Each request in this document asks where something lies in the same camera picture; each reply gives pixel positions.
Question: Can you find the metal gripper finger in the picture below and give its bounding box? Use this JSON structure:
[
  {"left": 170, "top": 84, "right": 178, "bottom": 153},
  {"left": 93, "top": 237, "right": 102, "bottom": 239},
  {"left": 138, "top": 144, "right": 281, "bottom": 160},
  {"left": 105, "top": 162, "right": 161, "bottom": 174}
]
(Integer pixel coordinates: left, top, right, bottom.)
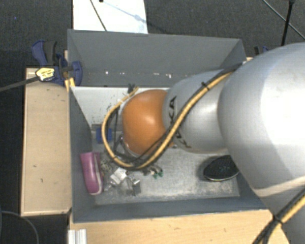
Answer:
[
  {"left": 109, "top": 167, "right": 128, "bottom": 187},
  {"left": 127, "top": 174, "right": 142, "bottom": 197}
]

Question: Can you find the clear glass object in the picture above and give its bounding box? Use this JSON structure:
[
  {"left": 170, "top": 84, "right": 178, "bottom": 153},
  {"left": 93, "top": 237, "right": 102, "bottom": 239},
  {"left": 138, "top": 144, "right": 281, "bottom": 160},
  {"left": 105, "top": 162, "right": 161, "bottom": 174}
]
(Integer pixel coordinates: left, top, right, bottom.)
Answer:
[{"left": 99, "top": 157, "right": 113, "bottom": 192}]

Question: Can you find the blue rectangular object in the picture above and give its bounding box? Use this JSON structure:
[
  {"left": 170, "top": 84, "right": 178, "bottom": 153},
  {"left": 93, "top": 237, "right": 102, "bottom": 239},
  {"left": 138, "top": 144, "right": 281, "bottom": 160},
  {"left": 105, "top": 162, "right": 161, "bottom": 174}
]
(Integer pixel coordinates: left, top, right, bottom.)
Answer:
[{"left": 95, "top": 127, "right": 114, "bottom": 144}]

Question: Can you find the grey metal bin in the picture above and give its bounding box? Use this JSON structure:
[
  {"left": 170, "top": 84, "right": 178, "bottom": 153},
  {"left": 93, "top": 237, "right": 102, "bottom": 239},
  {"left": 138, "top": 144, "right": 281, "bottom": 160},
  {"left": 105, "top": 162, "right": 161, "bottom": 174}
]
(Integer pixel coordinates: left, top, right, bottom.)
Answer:
[{"left": 66, "top": 28, "right": 268, "bottom": 224}]

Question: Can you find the pale wood board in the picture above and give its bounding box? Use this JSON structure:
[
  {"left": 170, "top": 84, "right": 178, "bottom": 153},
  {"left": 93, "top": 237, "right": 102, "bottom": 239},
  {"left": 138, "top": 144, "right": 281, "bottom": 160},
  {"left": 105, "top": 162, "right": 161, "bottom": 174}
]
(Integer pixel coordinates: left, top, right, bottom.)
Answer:
[{"left": 20, "top": 67, "right": 73, "bottom": 217}]

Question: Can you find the black round disc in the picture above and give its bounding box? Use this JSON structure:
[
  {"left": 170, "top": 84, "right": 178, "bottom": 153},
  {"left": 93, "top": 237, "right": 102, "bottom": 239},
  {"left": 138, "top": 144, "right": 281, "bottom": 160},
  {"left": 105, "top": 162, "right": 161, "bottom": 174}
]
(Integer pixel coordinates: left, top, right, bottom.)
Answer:
[{"left": 202, "top": 155, "right": 241, "bottom": 181}]

